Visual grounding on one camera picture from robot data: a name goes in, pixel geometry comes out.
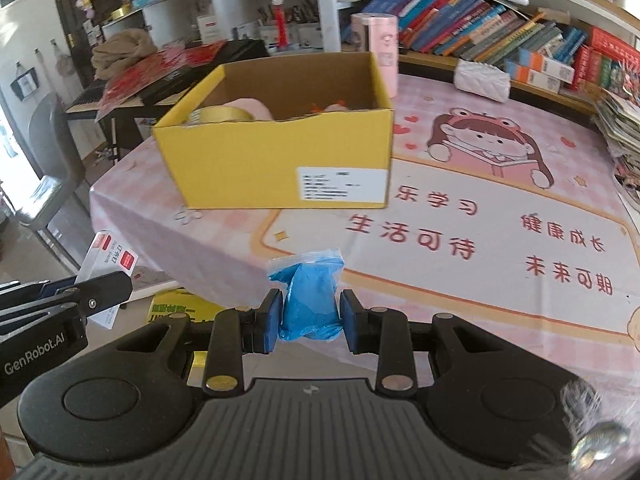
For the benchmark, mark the orange and white box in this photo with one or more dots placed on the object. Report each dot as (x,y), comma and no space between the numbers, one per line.
(547,64)
(532,77)

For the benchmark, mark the stack of magazines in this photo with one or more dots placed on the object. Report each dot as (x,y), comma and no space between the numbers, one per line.
(620,130)

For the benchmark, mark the white bookshelf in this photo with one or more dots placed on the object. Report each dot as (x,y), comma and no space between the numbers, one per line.
(325,10)

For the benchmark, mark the yellow patterned tape roll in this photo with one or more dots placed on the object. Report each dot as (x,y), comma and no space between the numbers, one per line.
(220,114)

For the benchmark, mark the pink printed tablecloth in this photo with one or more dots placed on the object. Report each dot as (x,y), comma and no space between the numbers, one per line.
(475,270)

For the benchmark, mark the white quilted pouch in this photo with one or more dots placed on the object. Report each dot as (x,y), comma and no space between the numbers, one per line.
(482,80)

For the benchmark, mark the long row of colourful books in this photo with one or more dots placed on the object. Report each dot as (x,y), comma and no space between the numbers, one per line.
(475,25)

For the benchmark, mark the brown crumpled cloth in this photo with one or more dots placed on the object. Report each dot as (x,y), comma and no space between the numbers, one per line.
(122,52)

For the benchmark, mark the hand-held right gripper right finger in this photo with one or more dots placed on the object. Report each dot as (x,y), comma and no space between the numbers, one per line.
(352,322)

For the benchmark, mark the tall pink carton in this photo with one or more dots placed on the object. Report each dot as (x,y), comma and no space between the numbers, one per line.
(380,40)

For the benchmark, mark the pink plush toy orange trim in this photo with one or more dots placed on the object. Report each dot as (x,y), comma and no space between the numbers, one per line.
(332,106)

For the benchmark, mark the black electric piano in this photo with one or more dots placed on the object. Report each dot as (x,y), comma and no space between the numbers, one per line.
(240,50)

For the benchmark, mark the small hanging plush doll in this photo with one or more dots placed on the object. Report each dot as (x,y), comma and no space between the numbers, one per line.
(85,4)

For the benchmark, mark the red boxed book set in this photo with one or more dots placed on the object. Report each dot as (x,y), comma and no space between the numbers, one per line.
(607,60)

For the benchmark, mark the small white red-label carton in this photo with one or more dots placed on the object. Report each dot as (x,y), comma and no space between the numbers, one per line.
(208,29)

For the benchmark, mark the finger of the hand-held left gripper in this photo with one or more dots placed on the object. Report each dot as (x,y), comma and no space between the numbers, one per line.
(107,292)
(55,287)

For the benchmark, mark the red printed paper sheets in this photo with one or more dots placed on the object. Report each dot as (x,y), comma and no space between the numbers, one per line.
(145,80)

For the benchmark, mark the gold tin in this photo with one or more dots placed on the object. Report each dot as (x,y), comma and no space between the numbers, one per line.
(121,11)

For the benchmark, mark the grey chair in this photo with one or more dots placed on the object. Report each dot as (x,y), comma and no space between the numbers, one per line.
(50,160)

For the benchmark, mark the blue plastic bag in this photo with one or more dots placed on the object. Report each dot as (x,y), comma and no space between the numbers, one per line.
(307,305)

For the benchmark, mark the pen holder with pens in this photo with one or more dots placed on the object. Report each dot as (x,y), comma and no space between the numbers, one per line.
(305,32)

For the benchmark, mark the white box red label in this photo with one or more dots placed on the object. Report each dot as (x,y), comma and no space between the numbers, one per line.
(107,257)

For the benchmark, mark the yellow black printed packet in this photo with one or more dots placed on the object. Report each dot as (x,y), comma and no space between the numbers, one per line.
(175,305)

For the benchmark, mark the yellow cardboard box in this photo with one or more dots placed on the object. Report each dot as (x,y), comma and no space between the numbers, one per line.
(250,165)

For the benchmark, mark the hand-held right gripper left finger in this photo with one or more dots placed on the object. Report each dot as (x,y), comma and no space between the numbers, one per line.
(270,320)

